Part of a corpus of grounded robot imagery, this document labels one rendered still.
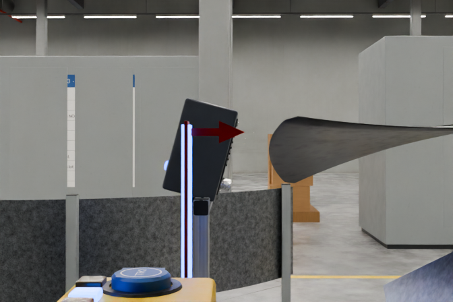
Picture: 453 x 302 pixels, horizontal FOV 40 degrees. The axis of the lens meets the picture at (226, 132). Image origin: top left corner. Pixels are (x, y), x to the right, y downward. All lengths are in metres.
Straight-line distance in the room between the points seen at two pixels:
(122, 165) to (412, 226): 3.13
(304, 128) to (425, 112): 6.29
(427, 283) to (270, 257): 2.09
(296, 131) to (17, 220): 1.85
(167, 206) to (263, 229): 0.50
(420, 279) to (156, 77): 6.08
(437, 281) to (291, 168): 0.20
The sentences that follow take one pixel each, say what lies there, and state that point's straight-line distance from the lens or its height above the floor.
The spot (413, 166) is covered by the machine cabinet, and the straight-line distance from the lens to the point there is 6.85.
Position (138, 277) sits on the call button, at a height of 1.08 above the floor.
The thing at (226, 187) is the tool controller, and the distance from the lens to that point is 1.28.
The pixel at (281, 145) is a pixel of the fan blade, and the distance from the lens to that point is 0.67.
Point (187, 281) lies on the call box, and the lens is 0.45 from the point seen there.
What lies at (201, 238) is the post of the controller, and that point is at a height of 0.98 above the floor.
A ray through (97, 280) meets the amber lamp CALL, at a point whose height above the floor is 1.08.
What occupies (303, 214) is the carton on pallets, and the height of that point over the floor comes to 0.12.
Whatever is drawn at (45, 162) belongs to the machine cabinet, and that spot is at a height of 0.91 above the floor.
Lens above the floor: 1.17
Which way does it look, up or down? 1 degrees up
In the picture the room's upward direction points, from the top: straight up
